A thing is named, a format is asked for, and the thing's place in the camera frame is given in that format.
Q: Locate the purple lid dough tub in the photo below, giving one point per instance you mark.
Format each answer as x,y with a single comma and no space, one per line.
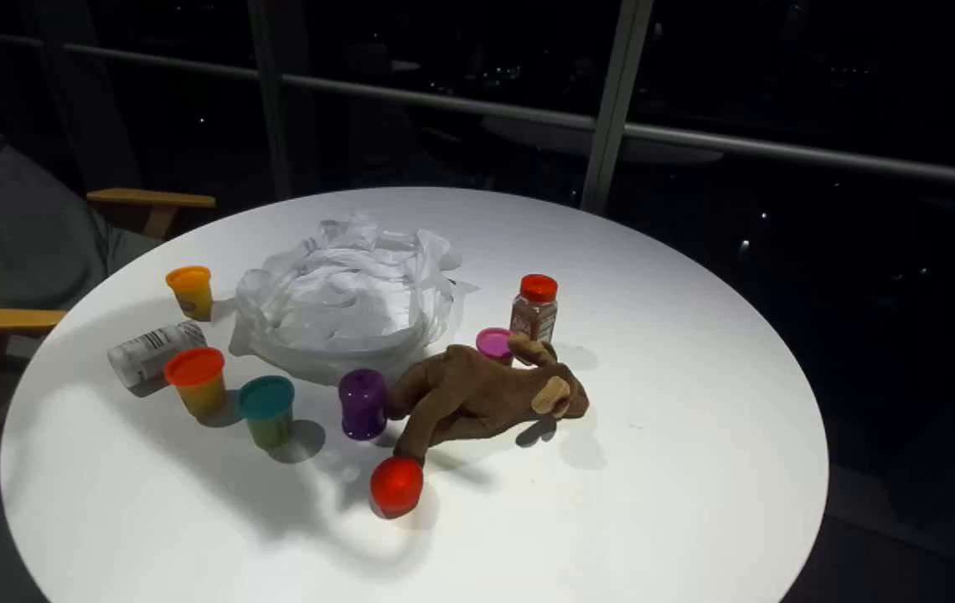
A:
364,402

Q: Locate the red lid dough tub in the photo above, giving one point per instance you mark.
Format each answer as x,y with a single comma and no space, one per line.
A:
397,487

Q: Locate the teal lid dough tub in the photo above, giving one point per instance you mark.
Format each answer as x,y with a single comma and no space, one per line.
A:
267,407

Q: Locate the yellow lid dough tub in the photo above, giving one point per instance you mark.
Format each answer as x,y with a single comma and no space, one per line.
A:
194,291

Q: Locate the orange lid dough tub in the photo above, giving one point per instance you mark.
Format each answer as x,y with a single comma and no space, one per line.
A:
198,376

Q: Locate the white pill bottle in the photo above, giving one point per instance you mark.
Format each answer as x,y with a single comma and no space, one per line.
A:
154,357

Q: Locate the pink lid dough tub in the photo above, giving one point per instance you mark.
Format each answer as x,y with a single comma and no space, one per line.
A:
495,342

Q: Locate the red cap spice jar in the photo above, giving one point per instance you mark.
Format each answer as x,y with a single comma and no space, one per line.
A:
535,308

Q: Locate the brown plush animal toy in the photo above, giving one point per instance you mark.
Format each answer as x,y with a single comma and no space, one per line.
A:
464,396

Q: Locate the white plastic bag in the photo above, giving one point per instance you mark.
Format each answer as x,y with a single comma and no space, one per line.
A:
343,301

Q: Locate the grey armchair with wooden arms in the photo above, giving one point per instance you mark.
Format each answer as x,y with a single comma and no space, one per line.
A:
9,229

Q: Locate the dark window post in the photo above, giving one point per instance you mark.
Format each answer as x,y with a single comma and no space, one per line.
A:
271,88

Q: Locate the grey metal window rail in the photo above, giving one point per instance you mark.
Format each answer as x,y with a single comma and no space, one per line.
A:
788,156

